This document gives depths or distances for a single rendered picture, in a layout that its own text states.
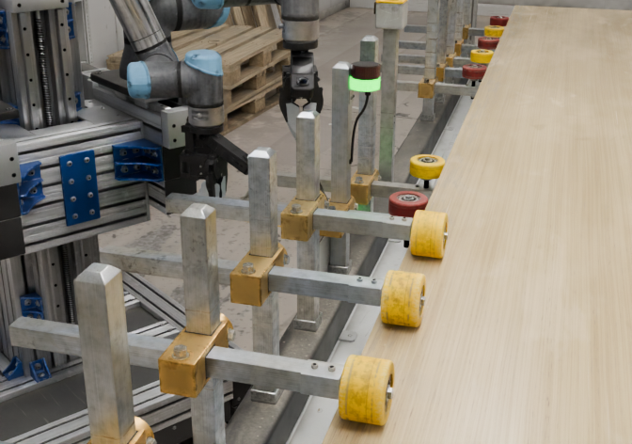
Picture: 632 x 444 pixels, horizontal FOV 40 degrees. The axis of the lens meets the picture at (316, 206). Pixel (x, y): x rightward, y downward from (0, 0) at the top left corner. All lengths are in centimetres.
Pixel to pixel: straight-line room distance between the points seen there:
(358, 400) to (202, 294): 24
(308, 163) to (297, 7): 34
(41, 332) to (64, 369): 134
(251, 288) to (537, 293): 46
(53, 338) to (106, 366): 32
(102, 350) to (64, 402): 155
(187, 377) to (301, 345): 57
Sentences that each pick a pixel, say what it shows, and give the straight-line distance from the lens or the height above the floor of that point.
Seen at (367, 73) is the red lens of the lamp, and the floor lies 115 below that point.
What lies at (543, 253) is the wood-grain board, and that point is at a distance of 160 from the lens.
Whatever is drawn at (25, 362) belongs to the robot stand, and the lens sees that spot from 254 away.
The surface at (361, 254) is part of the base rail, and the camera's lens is 202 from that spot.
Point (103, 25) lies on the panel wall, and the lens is 570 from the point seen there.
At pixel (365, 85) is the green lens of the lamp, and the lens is 175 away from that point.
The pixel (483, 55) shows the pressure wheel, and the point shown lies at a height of 90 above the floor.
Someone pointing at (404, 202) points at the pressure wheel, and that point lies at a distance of 177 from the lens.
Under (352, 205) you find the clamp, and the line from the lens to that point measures 187.
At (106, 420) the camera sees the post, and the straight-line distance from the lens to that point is 96.
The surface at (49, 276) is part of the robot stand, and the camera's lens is 237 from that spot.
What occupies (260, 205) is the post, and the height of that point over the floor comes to 106.
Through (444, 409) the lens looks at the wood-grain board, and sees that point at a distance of 115.
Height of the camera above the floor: 155
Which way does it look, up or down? 22 degrees down
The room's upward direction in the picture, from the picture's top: straight up
